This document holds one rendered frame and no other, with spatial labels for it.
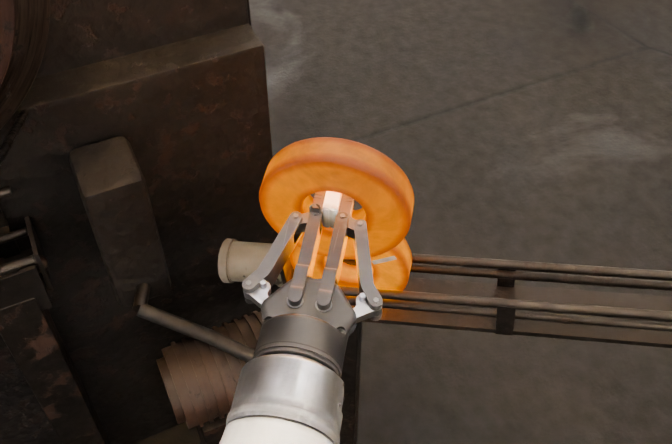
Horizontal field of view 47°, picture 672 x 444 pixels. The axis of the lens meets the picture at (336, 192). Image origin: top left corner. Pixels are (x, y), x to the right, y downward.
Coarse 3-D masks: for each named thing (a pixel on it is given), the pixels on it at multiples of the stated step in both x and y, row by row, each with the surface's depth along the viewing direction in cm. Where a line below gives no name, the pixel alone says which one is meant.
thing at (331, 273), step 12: (336, 216) 73; (348, 216) 73; (336, 228) 72; (336, 240) 72; (336, 252) 71; (336, 264) 70; (324, 276) 68; (336, 276) 69; (324, 288) 67; (324, 300) 66
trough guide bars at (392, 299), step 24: (456, 264) 100; (480, 264) 99; (504, 264) 99; (528, 264) 98; (552, 264) 98; (648, 288) 97; (456, 312) 97; (480, 312) 96; (504, 312) 95; (528, 312) 95; (552, 312) 95; (576, 312) 93; (600, 312) 92; (624, 312) 92; (648, 312) 91
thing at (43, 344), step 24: (0, 312) 100; (24, 312) 102; (48, 312) 111; (24, 336) 105; (48, 336) 107; (24, 360) 108; (48, 360) 111; (48, 384) 114; (72, 384) 117; (48, 408) 118; (72, 408) 121; (72, 432) 125; (96, 432) 128
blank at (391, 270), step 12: (396, 252) 93; (408, 252) 96; (324, 264) 99; (348, 264) 102; (372, 264) 96; (384, 264) 95; (396, 264) 95; (408, 264) 96; (312, 276) 101; (348, 276) 101; (384, 276) 97; (396, 276) 97; (408, 276) 97; (384, 288) 99; (396, 288) 98
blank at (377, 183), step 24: (312, 144) 73; (336, 144) 73; (360, 144) 73; (288, 168) 73; (312, 168) 73; (336, 168) 72; (360, 168) 72; (384, 168) 73; (264, 192) 77; (288, 192) 76; (312, 192) 75; (360, 192) 74; (384, 192) 73; (408, 192) 75; (264, 216) 80; (288, 216) 79; (360, 216) 80; (384, 216) 76; (408, 216) 75; (384, 240) 79
